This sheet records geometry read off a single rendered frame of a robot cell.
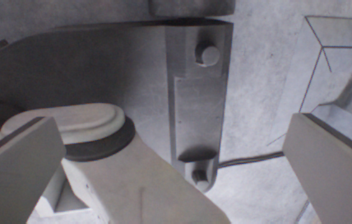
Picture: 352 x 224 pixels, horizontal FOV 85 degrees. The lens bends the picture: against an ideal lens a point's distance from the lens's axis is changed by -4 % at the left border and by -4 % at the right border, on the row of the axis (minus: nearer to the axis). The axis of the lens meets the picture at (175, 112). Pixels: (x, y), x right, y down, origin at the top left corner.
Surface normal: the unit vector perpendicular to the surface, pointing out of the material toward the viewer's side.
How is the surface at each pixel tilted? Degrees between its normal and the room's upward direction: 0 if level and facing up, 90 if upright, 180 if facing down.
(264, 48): 0
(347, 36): 10
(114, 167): 90
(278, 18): 0
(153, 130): 0
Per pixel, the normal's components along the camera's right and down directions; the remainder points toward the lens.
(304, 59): 0.01, 0.48
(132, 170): -0.02, -0.87
